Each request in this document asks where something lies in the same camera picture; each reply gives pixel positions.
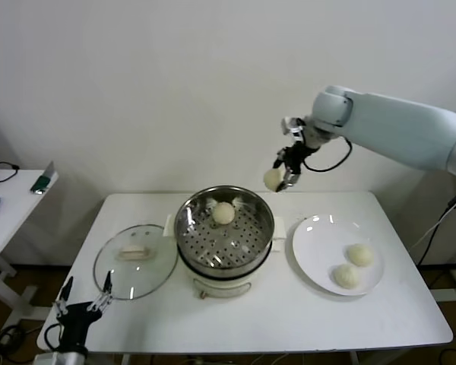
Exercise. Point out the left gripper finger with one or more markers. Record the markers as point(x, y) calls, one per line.
point(65, 294)
point(106, 285)

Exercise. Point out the white side table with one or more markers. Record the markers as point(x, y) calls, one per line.
point(19, 197)

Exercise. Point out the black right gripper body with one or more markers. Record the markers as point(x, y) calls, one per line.
point(296, 157)

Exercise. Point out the white electric cooker pot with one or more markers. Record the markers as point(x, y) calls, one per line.
point(220, 283)

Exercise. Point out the round glass pot lid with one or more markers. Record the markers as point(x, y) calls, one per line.
point(144, 235)

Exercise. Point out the white round plate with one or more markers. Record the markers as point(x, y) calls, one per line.
point(315, 247)

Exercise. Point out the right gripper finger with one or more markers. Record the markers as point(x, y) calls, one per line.
point(280, 157)
point(290, 179)

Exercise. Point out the stainless steel steamer basket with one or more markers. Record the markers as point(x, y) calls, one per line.
point(258, 213)

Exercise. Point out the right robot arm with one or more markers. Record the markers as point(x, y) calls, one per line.
point(395, 129)

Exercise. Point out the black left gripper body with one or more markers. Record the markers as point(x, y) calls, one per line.
point(76, 319)

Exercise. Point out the white steamed baozi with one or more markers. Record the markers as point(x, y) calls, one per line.
point(223, 213)
point(346, 277)
point(270, 179)
point(360, 255)

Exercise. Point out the green and silver card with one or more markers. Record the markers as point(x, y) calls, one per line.
point(42, 184)

